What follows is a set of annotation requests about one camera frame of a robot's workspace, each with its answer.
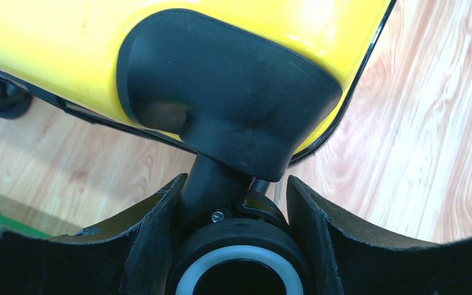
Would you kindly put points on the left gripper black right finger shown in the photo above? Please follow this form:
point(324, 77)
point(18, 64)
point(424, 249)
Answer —
point(349, 255)

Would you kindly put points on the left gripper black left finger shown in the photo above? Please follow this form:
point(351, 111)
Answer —
point(129, 253)

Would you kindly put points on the yellow Pikachu hard-shell suitcase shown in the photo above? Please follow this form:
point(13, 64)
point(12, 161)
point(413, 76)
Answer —
point(250, 87)

